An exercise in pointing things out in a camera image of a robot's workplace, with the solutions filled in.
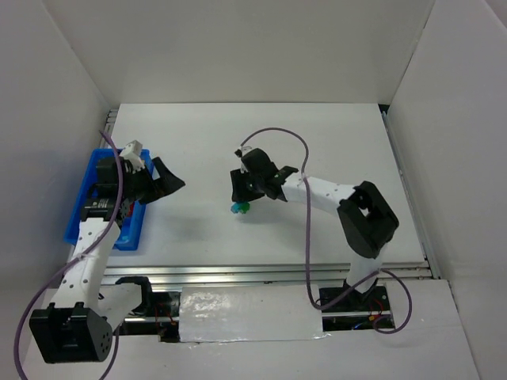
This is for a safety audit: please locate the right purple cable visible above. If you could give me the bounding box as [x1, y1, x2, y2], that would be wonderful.
[239, 127, 414, 336]

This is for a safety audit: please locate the long red lego brick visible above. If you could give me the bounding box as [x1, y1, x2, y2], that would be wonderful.
[118, 199, 134, 219]

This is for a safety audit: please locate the small green lego brick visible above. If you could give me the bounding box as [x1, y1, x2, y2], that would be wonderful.
[237, 202, 250, 215]

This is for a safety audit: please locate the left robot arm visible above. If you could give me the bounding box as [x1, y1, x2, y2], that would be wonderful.
[29, 155, 185, 364]

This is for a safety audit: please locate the aluminium front rail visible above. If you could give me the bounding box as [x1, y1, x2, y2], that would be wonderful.
[100, 263, 433, 288]

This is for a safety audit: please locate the blue compartment bin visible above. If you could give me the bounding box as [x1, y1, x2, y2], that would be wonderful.
[63, 148, 146, 251]

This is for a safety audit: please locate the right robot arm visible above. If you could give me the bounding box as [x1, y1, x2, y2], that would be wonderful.
[231, 147, 399, 311]

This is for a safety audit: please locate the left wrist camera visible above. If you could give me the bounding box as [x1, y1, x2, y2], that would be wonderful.
[120, 140, 145, 173]

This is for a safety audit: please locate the white taped panel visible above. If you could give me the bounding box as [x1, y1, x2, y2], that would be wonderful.
[179, 285, 325, 343]

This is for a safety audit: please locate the long teal lego brick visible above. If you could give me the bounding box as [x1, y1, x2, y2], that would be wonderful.
[231, 203, 244, 214]

